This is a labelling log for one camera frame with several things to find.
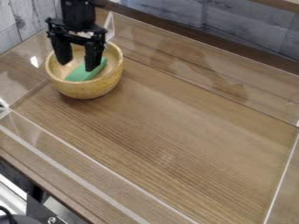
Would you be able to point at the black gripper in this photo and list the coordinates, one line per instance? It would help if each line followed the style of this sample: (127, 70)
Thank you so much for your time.
(76, 28)

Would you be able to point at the green rectangular block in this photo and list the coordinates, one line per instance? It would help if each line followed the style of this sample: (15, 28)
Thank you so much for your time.
(82, 75)

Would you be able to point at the wooden bowl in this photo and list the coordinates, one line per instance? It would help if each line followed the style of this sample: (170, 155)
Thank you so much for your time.
(78, 83)

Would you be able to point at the clear acrylic tray walls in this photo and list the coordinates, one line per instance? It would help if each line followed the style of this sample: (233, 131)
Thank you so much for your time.
(190, 144)

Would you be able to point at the black metal bracket with screw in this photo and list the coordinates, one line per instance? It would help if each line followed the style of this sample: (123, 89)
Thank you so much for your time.
(51, 212)

